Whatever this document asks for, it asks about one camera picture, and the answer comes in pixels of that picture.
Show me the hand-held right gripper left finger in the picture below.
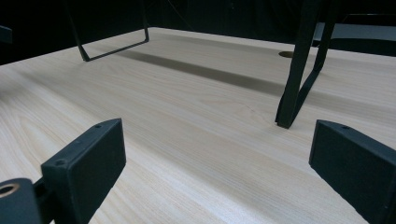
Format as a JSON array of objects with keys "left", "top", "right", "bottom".
[{"left": 40, "top": 118, "right": 127, "bottom": 224}]

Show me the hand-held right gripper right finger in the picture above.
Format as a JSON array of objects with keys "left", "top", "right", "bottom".
[{"left": 308, "top": 119, "right": 396, "bottom": 224}]

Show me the black shelf riser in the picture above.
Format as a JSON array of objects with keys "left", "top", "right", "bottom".
[{"left": 64, "top": 0, "right": 339, "bottom": 130}]

